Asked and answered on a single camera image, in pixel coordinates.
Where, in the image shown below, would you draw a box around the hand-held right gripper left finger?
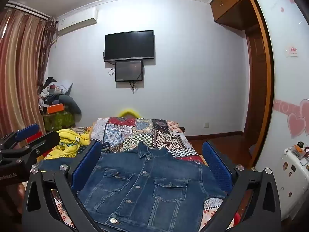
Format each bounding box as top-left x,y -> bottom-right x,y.
22,141 -> 107,232

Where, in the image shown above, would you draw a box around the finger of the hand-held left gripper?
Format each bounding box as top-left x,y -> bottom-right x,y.
14,131 -> 61,172
0,124 -> 40,150

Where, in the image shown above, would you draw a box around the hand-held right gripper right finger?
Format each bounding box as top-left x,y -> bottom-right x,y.
201,141 -> 282,232

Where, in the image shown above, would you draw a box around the blue denim jacket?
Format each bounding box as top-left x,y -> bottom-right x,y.
37,141 -> 227,232

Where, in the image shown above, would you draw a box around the green cloth-covered table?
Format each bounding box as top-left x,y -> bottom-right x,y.
43,111 -> 76,132

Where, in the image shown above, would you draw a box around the yellow printed blanket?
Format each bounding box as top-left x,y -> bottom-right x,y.
43,129 -> 93,160

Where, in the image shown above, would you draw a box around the orange box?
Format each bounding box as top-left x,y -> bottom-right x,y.
47,103 -> 65,114

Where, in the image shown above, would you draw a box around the grey-purple bag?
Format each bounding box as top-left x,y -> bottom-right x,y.
249,143 -> 258,160

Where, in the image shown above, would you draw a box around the grey cushion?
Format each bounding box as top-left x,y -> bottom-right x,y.
59,95 -> 82,114

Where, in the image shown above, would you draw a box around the pile of clutter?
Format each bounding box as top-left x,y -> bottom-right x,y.
37,77 -> 81,114

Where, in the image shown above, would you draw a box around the floral bed sheet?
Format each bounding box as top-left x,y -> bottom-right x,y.
52,119 -> 238,232

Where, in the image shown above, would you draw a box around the striped red-brown curtain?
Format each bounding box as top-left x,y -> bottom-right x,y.
0,8 -> 57,141

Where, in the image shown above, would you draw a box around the yellow plastic object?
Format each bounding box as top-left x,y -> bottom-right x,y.
117,109 -> 140,118

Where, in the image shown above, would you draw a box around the white mini fridge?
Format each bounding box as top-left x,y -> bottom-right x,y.
278,147 -> 309,208

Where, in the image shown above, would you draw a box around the wooden wardrobe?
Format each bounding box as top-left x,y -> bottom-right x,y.
210,0 -> 274,170

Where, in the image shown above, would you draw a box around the pink heart stickers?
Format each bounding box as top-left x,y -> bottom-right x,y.
274,99 -> 309,141

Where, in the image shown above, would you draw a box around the white sliding door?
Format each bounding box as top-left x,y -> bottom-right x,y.
251,0 -> 309,170

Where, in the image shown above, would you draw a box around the white air conditioner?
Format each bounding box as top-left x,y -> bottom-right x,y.
57,7 -> 98,35

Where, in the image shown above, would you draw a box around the red and white sign sticker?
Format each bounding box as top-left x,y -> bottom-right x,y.
286,46 -> 299,58

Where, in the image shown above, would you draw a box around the small black wall monitor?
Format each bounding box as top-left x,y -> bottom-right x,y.
115,60 -> 143,82

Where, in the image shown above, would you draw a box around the black wall television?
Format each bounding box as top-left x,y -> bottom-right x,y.
104,30 -> 155,62

